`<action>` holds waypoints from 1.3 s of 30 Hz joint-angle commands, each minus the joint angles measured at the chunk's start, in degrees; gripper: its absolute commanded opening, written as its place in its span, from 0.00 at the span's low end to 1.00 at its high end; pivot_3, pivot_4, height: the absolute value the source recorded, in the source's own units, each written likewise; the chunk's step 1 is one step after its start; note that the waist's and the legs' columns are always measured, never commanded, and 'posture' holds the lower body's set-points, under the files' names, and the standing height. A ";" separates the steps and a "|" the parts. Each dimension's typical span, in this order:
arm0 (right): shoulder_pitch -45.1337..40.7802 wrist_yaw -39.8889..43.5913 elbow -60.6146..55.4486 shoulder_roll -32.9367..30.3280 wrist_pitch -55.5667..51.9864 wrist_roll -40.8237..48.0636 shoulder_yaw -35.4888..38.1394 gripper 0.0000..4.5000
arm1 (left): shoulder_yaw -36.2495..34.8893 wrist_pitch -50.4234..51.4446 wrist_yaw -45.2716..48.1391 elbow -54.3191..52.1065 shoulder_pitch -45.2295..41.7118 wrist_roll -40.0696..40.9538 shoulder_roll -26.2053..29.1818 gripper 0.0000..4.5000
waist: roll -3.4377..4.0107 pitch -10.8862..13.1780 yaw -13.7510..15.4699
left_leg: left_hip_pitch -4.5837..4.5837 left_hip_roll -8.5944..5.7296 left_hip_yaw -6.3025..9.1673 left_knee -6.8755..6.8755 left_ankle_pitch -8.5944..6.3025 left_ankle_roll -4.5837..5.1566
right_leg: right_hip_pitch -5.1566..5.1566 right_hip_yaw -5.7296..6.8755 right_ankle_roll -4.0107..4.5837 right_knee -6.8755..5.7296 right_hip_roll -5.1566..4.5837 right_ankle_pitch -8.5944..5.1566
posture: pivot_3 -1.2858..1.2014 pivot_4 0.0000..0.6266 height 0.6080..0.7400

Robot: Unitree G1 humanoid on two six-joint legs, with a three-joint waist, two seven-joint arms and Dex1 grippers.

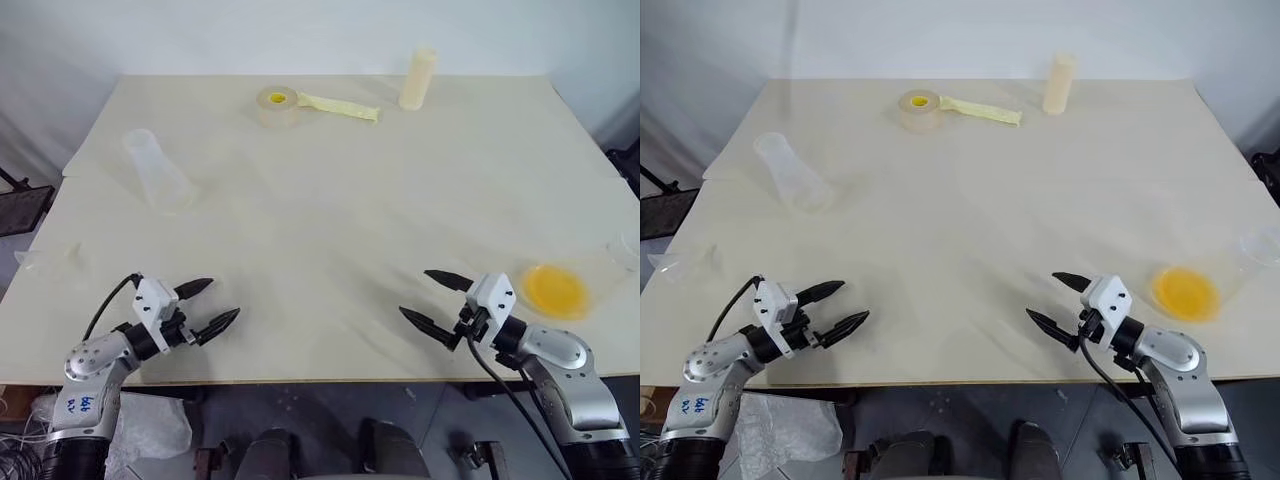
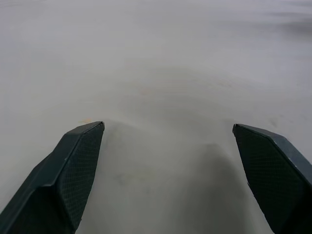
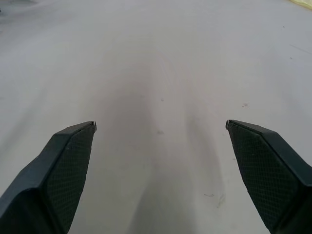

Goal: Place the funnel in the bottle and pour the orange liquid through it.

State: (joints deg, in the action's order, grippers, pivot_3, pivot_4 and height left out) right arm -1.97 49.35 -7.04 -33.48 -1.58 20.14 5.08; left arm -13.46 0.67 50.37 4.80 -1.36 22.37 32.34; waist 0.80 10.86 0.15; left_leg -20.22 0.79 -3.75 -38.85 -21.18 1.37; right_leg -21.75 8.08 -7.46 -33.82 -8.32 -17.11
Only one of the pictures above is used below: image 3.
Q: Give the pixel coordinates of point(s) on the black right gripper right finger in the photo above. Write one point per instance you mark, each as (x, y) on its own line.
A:
(268, 175)

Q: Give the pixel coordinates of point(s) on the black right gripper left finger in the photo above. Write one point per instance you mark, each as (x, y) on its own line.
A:
(48, 175)

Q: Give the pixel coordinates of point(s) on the yellow translucent object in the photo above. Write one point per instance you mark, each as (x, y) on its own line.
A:
(302, 2)

